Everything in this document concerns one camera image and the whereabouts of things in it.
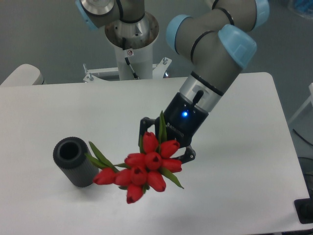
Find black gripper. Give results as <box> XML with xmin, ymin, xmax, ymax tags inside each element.
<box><xmin>139</xmin><ymin>92</ymin><xmax>208</xmax><ymax>164</ymax></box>

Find red tulip bouquet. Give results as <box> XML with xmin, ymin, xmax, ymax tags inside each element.
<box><xmin>85</xmin><ymin>113</ymin><xmax>182</xmax><ymax>204</ymax></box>

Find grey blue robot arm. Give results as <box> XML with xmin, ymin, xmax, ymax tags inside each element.
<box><xmin>76</xmin><ymin>0</ymin><xmax>269</xmax><ymax>163</ymax></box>

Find dark grey ribbed vase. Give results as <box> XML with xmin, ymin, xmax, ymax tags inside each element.
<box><xmin>53</xmin><ymin>137</ymin><xmax>99</xmax><ymax>188</ymax></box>

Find black box at table edge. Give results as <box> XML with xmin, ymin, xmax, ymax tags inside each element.
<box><xmin>294</xmin><ymin>198</ymin><xmax>313</xmax><ymax>224</ymax></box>

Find white chair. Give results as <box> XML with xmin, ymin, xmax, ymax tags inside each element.
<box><xmin>0</xmin><ymin>64</ymin><xmax>46</xmax><ymax>87</ymax></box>

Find blue plastic bag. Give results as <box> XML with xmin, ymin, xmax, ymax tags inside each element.
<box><xmin>287</xmin><ymin>0</ymin><xmax>313</xmax><ymax>19</ymax></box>

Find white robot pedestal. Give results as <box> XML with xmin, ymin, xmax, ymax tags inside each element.
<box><xmin>83</xmin><ymin>12</ymin><xmax>172</xmax><ymax>82</ymax></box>

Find black cable on floor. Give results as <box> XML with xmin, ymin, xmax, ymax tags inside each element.
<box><xmin>292</xmin><ymin>128</ymin><xmax>313</xmax><ymax>144</ymax></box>

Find white metal frame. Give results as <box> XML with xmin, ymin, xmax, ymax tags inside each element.
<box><xmin>288</xmin><ymin>83</ymin><xmax>313</xmax><ymax>127</ymax></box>

